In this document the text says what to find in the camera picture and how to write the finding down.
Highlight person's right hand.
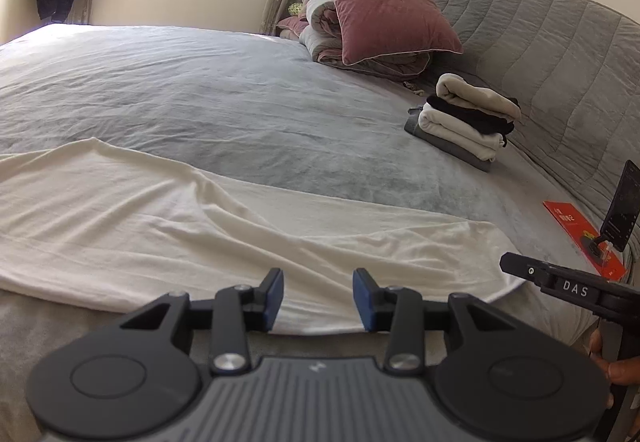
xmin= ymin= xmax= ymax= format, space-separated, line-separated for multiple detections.
xmin=590 ymin=328 xmax=640 ymax=410

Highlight folded grey pink quilt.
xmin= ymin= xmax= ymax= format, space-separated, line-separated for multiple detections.
xmin=299 ymin=0 xmax=433 ymax=82

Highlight grey quilted headboard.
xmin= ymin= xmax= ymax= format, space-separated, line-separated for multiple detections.
xmin=420 ymin=0 xmax=640 ymax=267

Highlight red booklet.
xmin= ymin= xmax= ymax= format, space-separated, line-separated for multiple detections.
xmin=542 ymin=199 xmax=627 ymax=281

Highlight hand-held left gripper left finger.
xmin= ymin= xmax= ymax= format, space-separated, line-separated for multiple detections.
xmin=119 ymin=268 xmax=286 ymax=377

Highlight small pink cushion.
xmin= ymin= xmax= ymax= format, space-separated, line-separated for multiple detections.
xmin=276 ymin=16 xmax=311 ymax=40

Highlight grey bed sheet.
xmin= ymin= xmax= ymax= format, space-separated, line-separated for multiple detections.
xmin=0 ymin=24 xmax=640 ymax=442

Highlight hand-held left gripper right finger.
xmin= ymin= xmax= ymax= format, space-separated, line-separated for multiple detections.
xmin=352 ymin=268 xmax=531 ymax=375

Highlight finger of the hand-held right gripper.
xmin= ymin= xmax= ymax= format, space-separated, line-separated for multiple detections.
xmin=500 ymin=252 xmax=562 ymax=296

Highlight black phone stand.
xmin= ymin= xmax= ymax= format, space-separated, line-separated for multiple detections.
xmin=584 ymin=231 xmax=618 ymax=273

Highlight folded cream garment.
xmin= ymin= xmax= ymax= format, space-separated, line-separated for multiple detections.
xmin=436 ymin=73 xmax=522 ymax=121

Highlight pink velvet pillow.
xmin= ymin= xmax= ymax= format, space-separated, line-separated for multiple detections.
xmin=318 ymin=0 xmax=463 ymax=67

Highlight black phone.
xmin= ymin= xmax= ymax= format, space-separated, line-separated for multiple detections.
xmin=600 ymin=161 xmax=640 ymax=253

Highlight folded black garment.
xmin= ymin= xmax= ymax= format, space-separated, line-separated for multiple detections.
xmin=426 ymin=94 xmax=516 ymax=135

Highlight white pants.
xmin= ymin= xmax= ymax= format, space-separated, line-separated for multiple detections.
xmin=0 ymin=137 xmax=526 ymax=335

